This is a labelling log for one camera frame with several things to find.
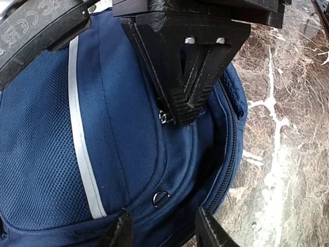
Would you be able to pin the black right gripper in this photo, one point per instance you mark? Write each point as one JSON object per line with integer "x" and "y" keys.
{"x": 184, "y": 55}

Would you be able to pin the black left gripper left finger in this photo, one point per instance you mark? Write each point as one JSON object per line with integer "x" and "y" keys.
{"x": 120, "y": 233}

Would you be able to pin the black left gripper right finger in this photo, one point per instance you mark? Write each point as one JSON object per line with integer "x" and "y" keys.
{"x": 209, "y": 232}

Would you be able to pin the navy blue student backpack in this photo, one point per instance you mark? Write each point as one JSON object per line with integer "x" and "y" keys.
{"x": 81, "y": 141}

